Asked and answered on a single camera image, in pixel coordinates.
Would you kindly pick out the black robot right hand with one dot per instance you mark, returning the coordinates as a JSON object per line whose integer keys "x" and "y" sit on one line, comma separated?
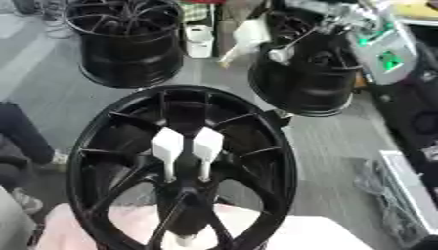
{"x": 319, "y": 49}

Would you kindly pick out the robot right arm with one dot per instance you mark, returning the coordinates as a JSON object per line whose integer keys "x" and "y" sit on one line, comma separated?
{"x": 388, "y": 62}

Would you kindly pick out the black wheel rim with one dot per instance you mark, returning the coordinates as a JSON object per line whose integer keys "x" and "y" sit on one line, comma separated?
{"x": 311, "y": 94}
{"x": 128, "y": 62}

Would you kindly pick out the black spoked wheel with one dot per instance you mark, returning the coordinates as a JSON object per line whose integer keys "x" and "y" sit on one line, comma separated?
{"x": 91, "y": 182}

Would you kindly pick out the white plastic bin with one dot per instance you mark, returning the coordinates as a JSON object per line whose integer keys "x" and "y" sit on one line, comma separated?
{"x": 199, "y": 40}

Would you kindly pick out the green checked cloth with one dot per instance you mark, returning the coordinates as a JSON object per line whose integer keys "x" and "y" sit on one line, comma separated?
{"x": 195, "y": 12}

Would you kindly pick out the person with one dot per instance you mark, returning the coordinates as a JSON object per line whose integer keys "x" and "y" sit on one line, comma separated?
{"x": 23, "y": 133}

